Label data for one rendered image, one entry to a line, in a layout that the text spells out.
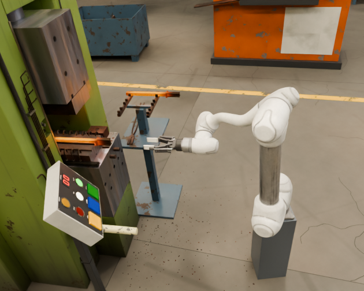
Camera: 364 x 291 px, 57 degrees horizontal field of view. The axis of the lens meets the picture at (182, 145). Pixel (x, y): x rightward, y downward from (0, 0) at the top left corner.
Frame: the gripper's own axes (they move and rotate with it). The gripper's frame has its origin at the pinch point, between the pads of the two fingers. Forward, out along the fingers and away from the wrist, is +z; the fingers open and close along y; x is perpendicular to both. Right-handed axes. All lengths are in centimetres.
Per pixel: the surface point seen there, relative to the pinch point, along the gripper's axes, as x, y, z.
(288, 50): -75, 333, -114
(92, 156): -4.3, -9.4, 35.0
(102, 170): -12.8, -12.6, 29.0
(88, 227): 5, -69, 10
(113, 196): -39.5, -8.5, 29.0
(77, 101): 32.8, -7.6, 35.0
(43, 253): -60, -44, 70
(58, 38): 68, -7, 35
